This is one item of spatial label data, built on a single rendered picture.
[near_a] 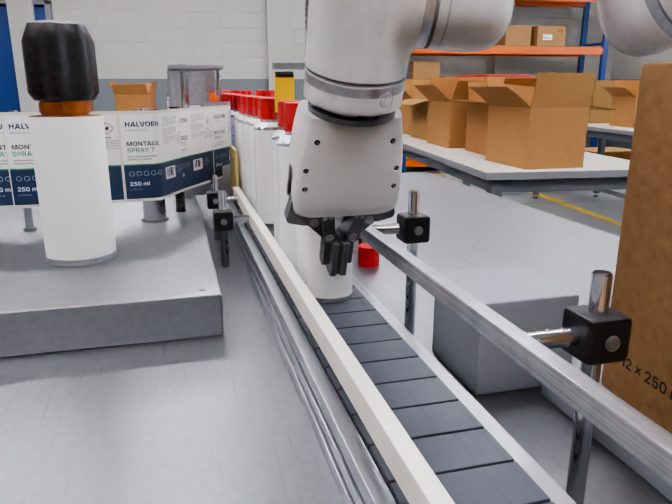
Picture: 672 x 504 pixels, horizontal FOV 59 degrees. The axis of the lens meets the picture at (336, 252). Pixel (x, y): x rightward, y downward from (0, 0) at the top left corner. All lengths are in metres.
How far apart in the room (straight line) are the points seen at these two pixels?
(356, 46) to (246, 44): 8.12
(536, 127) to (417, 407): 2.16
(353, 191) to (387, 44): 0.14
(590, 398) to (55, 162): 0.67
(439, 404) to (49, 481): 0.29
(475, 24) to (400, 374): 0.27
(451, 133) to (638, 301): 2.85
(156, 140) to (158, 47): 7.61
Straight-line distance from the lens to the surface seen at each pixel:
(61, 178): 0.82
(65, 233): 0.83
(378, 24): 0.47
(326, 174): 0.52
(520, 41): 8.65
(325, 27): 0.48
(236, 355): 0.65
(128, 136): 1.04
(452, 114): 3.32
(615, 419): 0.31
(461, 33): 0.49
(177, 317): 0.69
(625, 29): 0.89
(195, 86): 1.33
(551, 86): 2.55
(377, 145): 0.52
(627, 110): 5.53
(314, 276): 0.63
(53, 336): 0.70
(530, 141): 2.54
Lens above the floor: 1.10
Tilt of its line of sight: 15 degrees down
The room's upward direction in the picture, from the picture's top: straight up
